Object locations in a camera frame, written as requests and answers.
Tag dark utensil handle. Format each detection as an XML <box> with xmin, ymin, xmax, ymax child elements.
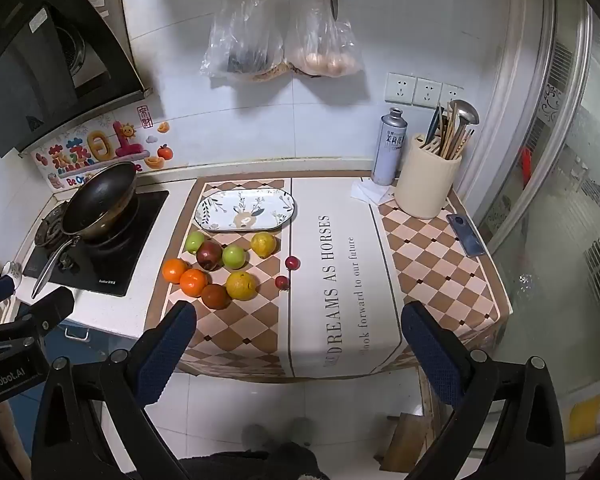
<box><xmin>424</xmin><ymin>105</ymin><xmax>444</xmax><ymax>150</ymax></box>

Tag bundle of chopsticks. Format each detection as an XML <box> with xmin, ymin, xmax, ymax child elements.
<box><xmin>437</xmin><ymin>102</ymin><xmax>476</xmax><ymax>160</ymax></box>

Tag metal ladle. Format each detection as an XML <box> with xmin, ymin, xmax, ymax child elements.
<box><xmin>447</xmin><ymin>99</ymin><xmax>481</xmax><ymax>158</ymax></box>

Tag white folded napkin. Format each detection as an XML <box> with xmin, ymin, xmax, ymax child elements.
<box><xmin>350</xmin><ymin>178</ymin><xmax>396</xmax><ymax>206</ymax></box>

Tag yellow lemon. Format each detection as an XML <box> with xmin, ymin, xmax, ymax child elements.
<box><xmin>250</xmin><ymin>231</ymin><xmax>277</xmax><ymax>259</ymax></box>
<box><xmin>225</xmin><ymin>271</ymin><xmax>258</xmax><ymax>302</ymax></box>

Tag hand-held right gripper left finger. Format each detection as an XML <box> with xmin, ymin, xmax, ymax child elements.
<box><xmin>31</xmin><ymin>300</ymin><xmax>198</xmax><ymax>480</ymax></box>

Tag cream utensil holder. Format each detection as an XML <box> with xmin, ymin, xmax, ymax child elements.
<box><xmin>394</xmin><ymin>133</ymin><xmax>463</xmax><ymax>220</ymax></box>

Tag floral ceramic plate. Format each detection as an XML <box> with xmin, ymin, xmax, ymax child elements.
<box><xmin>194</xmin><ymin>187</ymin><xmax>298</xmax><ymax>233</ymax></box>

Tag dark reddish orange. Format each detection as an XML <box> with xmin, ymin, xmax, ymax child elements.
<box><xmin>200</xmin><ymin>283</ymin><xmax>231</xmax><ymax>310</ymax></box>

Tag dark red apple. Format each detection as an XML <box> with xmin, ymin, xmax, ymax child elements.
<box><xmin>196</xmin><ymin>240</ymin><xmax>225</xmax><ymax>272</ymax></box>

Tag colourful letter wall sticker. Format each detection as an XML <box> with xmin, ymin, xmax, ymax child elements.
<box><xmin>34</xmin><ymin>120</ymin><xmax>146</xmax><ymax>191</ymax></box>

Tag blue cabinet front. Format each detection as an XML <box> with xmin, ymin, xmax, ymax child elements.
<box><xmin>42</xmin><ymin>317</ymin><xmax>113</xmax><ymax>363</ymax></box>

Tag bright orange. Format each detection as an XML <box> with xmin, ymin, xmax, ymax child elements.
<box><xmin>179</xmin><ymin>268</ymin><xmax>209</xmax><ymax>297</ymax></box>
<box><xmin>161</xmin><ymin>258</ymin><xmax>190</xmax><ymax>283</ymax></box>

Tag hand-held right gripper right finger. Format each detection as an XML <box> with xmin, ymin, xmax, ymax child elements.
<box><xmin>401</xmin><ymin>301</ymin><xmax>576</xmax><ymax>480</ymax></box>

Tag frosted glass door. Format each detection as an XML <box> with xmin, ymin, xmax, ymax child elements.
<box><xmin>480</xmin><ymin>0</ymin><xmax>600</xmax><ymax>411</ymax></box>

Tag white wall socket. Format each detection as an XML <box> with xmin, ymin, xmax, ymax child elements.
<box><xmin>440</xmin><ymin>82</ymin><xmax>465</xmax><ymax>106</ymax></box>
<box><xmin>413</xmin><ymin>77</ymin><xmax>443</xmax><ymax>108</ymax></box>
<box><xmin>384</xmin><ymin>72</ymin><xmax>417</xmax><ymax>107</ymax></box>

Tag person's dark clothing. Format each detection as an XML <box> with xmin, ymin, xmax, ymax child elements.
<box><xmin>179</xmin><ymin>441</ymin><xmax>332</xmax><ymax>480</ymax></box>

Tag checkered printed table mat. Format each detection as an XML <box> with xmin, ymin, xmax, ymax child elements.
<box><xmin>145</xmin><ymin>176</ymin><xmax>513</xmax><ymax>380</ymax></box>

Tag grey spray can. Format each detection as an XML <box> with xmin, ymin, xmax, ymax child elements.
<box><xmin>371</xmin><ymin>107</ymin><xmax>407</xmax><ymax>187</ymax></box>

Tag wooden stool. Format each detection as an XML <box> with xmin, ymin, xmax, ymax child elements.
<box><xmin>374</xmin><ymin>411</ymin><xmax>432</xmax><ymax>474</ymax></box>

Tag dark blue phone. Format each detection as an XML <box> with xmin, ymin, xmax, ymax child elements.
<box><xmin>446</xmin><ymin>212</ymin><xmax>487</xmax><ymax>259</ymax></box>

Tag clear plastic bag of eggs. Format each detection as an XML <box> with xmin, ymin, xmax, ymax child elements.
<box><xmin>284</xmin><ymin>0</ymin><xmax>364</xmax><ymax>79</ymax></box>

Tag black frying pan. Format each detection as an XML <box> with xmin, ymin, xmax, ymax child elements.
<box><xmin>31</xmin><ymin>161</ymin><xmax>140</xmax><ymax>300</ymax></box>

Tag black gas stove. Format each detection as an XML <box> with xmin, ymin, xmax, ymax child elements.
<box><xmin>22</xmin><ymin>187</ymin><xmax>171</xmax><ymax>297</ymax></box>

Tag person's grey slipper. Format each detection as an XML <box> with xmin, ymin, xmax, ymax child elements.
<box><xmin>242</xmin><ymin>424</ymin><xmax>281</xmax><ymax>453</ymax></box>
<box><xmin>286</xmin><ymin>417</ymin><xmax>316</xmax><ymax>448</ymax></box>

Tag clear plastic bag dark contents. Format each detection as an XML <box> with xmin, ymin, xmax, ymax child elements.
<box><xmin>200</xmin><ymin>0</ymin><xmax>286</xmax><ymax>82</ymax></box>

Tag black range hood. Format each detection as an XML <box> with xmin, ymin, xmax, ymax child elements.
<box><xmin>0</xmin><ymin>0</ymin><xmax>148</xmax><ymax>158</ymax></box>

